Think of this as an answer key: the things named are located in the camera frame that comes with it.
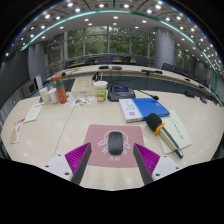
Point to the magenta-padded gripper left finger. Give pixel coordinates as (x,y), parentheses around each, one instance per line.
(77,156)

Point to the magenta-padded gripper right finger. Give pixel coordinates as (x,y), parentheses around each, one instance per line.
(147,157)

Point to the black computer mouse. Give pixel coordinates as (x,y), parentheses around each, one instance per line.
(115,143)

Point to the pink printed mouse pad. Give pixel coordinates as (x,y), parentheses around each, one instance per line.
(96,140)

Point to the handheld microphone with black foam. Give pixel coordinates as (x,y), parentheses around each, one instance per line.
(155,122)

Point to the white handwritten paper sheet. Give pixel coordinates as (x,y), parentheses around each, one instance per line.
(180,131)

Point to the blue and white book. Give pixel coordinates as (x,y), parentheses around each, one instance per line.
(148,107)

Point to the colourful sticker sheet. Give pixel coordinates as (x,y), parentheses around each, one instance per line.
(80,101)

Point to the white paper leaflet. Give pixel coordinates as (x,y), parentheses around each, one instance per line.
(34,112)

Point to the red and white leaflet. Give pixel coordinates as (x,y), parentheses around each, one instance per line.
(17,130)

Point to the orange bottle with green band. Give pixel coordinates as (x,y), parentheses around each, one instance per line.
(61,91)

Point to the printed paper cup with straw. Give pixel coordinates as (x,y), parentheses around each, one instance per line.
(100,92)

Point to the white cardboard box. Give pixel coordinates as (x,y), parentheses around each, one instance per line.
(83,88)

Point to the black gooseneck desk microphone console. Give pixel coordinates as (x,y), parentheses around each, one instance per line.
(120,94)

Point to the grey monitor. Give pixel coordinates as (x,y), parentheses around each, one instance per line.
(30,87)

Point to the dark office chairs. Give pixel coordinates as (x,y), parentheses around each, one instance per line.
(141,61)

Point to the ceiling lights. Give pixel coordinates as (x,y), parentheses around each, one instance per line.
(115,17)

